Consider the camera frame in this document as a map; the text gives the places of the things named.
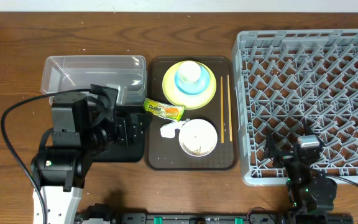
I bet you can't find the black plastic tray bin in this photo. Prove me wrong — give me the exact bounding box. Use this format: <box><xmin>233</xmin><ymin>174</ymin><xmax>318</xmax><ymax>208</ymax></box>
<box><xmin>91</xmin><ymin>118</ymin><xmax>149</xmax><ymax>162</ymax></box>

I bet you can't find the white bowl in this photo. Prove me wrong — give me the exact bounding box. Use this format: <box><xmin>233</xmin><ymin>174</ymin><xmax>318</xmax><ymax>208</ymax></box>
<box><xmin>178</xmin><ymin>119</ymin><xmax>218</xmax><ymax>157</ymax></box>

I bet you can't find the right wooden chopstick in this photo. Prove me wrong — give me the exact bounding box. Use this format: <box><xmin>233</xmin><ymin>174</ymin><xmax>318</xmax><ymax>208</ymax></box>
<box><xmin>227</xmin><ymin>75</ymin><xmax>233</xmax><ymax>142</ymax></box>

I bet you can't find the yellow plate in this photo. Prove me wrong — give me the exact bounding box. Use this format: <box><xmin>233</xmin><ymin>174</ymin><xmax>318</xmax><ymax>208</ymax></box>
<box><xmin>162</xmin><ymin>61</ymin><xmax>216</xmax><ymax>110</ymax></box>

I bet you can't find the green pandan cake wrapper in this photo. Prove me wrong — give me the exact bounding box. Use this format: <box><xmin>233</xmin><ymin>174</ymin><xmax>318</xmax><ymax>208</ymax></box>
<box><xmin>144</xmin><ymin>98</ymin><xmax>185</xmax><ymax>121</ymax></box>

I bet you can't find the grey dishwasher rack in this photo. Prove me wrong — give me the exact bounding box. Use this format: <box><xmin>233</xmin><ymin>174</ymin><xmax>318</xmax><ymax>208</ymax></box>
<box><xmin>232</xmin><ymin>29</ymin><xmax>358</xmax><ymax>186</ymax></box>

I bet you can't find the white paper cup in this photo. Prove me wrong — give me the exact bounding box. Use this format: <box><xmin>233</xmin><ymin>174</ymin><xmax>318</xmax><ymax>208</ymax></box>
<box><xmin>177</xmin><ymin>60</ymin><xmax>201</xmax><ymax>83</ymax></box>

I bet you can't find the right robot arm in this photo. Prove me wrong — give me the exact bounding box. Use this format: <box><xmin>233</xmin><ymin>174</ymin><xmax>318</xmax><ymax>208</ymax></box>
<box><xmin>264</xmin><ymin>124</ymin><xmax>337</xmax><ymax>224</ymax></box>

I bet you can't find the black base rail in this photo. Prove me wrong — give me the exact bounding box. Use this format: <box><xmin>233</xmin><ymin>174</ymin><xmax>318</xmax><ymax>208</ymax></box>
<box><xmin>75</xmin><ymin>203</ymin><xmax>354</xmax><ymax>224</ymax></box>

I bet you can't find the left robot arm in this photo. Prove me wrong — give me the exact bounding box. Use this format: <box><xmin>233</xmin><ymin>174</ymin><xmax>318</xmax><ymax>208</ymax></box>
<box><xmin>31</xmin><ymin>89</ymin><xmax>152</xmax><ymax>223</ymax></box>

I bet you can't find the blue bowl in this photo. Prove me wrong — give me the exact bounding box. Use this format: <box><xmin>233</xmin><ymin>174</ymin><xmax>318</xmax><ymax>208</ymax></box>
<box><xmin>175</xmin><ymin>65</ymin><xmax>210</xmax><ymax>95</ymax></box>

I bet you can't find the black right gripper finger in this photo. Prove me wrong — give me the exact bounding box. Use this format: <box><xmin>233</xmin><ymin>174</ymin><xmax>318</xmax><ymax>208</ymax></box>
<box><xmin>264</xmin><ymin>133</ymin><xmax>277</xmax><ymax>159</ymax></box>
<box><xmin>303</xmin><ymin>121</ymin><xmax>314</xmax><ymax>136</ymax></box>

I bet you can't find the white tissue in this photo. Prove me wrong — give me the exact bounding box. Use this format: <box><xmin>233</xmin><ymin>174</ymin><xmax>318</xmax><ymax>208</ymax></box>
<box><xmin>160</xmin><ymin>118</ymin><xmax>190</xmax><ymax>139</ymax></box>

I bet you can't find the clear plastic bin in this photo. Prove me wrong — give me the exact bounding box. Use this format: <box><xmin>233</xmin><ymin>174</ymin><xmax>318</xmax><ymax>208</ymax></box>
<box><xmin>40</xmin><ymin>55</ymin><xmax>147</xmax><ymax>106</ymax></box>

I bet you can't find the dark brown serving tray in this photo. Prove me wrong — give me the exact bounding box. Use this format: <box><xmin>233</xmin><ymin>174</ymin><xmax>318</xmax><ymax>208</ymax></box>
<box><xmin>145</xmin><ymin>56</ymin><xmax>239</xmax><ymax>171</ymax></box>

